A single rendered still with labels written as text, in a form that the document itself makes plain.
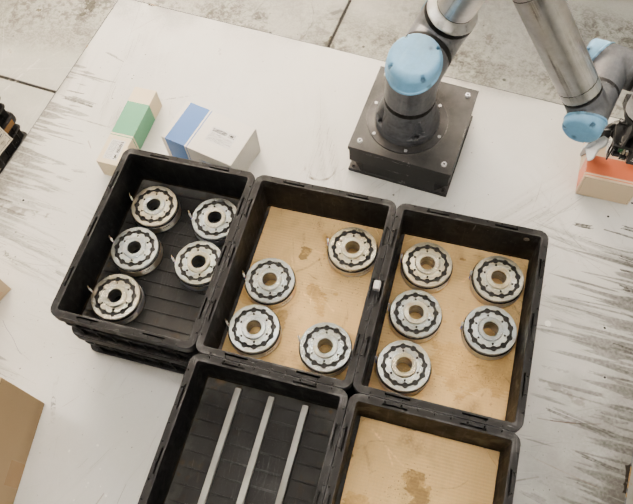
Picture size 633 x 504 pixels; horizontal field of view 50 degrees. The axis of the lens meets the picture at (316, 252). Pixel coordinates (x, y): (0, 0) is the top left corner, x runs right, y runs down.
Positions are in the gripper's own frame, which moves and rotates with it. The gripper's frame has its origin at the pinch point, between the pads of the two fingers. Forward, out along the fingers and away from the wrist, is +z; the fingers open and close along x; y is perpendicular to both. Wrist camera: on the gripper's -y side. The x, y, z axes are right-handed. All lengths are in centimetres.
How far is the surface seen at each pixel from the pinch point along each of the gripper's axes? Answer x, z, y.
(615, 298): 6.0, 5.3, 32.6
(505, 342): -17, -11, 56
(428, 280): -34, -10, 47
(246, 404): -62, -7, 80
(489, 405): -17, -8, 68
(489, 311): -21, -10, 50
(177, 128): -102, -3, 20
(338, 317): -50, -7, 58
